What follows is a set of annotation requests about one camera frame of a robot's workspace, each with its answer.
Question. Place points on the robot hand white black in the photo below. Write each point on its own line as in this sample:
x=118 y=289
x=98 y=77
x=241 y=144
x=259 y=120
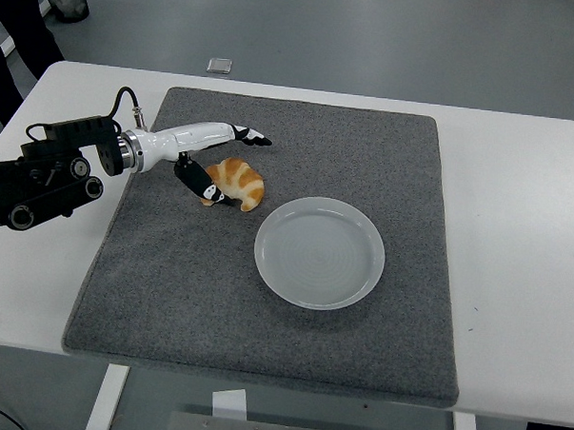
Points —
x=185 y=136

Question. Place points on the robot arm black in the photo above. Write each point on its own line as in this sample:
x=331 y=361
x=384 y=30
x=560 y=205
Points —
x=55 y=176

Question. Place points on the croissant bread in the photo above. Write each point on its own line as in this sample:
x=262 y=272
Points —
x=241 y=179

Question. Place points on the grey square table mat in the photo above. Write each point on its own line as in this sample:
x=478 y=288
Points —
x=179 y=277

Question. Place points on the pale grey round plate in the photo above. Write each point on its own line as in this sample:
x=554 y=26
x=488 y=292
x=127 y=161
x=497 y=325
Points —
x=318 y=254

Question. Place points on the silver square floor cover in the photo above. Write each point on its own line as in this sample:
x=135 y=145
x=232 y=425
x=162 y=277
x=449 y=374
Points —
x=219 y=66

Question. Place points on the person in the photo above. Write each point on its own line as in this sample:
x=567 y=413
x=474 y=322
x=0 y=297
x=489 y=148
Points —
x=8 y=46

